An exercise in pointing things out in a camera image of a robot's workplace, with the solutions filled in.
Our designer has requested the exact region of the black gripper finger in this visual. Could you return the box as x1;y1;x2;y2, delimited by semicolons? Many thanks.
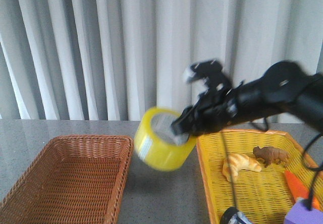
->
171;106;198;135

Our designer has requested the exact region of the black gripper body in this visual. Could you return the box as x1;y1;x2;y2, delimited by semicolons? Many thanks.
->
188;88;237;136

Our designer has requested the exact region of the yellow packing tape roll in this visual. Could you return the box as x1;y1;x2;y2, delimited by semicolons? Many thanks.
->
134;107;197;172

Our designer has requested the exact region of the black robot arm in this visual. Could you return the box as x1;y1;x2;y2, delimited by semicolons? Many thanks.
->
171;60;322;136

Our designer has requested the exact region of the toy croissant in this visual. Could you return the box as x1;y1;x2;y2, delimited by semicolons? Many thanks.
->
222;153;262;183

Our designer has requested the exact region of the brown toy bison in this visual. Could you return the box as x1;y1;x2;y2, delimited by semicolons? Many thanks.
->
253;146;290;167

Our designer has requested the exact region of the yellow orange-rimmed basket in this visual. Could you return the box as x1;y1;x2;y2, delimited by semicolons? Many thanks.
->
197;129;314;223

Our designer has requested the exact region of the black capped blue bottle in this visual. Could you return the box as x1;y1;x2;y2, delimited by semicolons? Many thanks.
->
220;206;252;224

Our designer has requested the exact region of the orange toy carrot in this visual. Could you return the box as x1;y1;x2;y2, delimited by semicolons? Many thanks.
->
284;170;310;204

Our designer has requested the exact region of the brown wicker basket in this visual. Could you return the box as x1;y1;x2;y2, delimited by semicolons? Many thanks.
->
1;135;134;223

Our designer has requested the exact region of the purple foam block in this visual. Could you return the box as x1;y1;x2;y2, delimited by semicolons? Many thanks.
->
283;200;323;224

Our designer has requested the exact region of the grey pleated curtain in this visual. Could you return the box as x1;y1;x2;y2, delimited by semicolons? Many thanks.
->
1;0;322;121

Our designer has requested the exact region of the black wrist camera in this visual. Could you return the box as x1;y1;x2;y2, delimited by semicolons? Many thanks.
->
183;59;232;91

